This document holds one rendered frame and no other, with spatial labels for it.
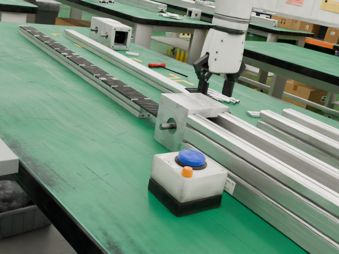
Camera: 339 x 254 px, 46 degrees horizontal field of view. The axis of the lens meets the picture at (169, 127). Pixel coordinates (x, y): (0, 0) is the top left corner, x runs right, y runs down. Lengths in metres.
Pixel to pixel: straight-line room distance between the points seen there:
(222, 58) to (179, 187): 0.48
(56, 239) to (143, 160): 0.77
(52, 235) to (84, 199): 0.88
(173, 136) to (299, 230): 0.29
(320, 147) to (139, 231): 0.39
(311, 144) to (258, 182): 0.21
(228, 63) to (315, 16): 2.90
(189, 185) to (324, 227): 0.18
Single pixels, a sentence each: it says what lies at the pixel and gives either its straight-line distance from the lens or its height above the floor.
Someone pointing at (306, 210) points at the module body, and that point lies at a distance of 0.55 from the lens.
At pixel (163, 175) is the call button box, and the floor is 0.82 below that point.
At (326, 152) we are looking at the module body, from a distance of 0.76.
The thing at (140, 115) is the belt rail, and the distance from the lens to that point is 0.90.
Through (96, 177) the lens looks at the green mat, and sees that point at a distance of 0.62.
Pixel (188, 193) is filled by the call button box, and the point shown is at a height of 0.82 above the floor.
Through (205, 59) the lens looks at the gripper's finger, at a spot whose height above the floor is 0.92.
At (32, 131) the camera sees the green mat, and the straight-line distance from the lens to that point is 0.77.
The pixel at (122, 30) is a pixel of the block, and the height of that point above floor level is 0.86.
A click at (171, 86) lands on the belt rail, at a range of 1.11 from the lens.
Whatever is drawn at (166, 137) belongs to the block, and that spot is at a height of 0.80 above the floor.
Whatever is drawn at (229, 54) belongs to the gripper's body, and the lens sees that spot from 0.96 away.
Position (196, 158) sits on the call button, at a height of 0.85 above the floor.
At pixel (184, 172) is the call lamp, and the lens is 0.53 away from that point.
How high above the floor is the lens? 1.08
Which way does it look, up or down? 20 degrees down
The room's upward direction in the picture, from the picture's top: 11 degrees clockwise
